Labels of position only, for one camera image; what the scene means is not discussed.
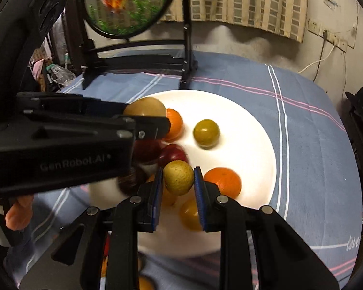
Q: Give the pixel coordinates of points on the clear plastic bag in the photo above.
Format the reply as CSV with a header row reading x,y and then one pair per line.
x,y
62,74

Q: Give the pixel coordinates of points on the red plum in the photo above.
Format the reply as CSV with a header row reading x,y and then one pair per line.
x,y
172,154
146,152

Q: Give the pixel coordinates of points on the dark brown mangosteen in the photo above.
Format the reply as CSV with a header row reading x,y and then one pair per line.
x,y
131,182

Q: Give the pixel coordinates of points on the person's left hand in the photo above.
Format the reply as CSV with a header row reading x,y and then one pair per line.
x,y
19,213

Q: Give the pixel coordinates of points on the large beige fruit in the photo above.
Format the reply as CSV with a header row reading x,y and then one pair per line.
x,y
148,107

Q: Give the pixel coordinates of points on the beige checked curtain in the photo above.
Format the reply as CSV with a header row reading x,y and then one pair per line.
x,y
245,0

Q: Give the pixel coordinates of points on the orange tangerine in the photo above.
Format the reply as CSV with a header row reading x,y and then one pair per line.
x,y
168,200
174,123
145,284
225,182

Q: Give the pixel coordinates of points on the white wall socket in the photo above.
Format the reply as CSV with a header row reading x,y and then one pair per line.
x,y
314,26

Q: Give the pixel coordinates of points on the small green fruit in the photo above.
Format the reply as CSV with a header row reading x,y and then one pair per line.
x,y
178,177

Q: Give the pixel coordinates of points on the round goldfish screen ornament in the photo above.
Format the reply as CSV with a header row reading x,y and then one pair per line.
x,y
127,6

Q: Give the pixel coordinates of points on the blue plaid tablecloth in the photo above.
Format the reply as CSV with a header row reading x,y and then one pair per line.
x,y
305,127

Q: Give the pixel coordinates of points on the white wall socket strip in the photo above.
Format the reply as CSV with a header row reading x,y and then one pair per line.
x,y
335,40

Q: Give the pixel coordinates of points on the white round plate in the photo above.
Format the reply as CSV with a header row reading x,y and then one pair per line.
x,y
248,145

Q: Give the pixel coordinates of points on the yellow citrus fruit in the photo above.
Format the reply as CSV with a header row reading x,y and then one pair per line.
x,y
189,216
206,133

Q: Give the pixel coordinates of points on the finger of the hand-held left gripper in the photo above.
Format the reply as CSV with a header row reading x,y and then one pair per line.
x,y
63,102
151,127

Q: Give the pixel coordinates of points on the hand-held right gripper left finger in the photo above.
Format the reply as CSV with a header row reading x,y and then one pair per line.
x,y
157,199

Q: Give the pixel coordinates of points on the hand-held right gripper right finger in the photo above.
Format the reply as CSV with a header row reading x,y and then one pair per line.
x,y
201,199

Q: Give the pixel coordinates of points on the black hat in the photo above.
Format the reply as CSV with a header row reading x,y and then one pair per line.
x,y
361,99

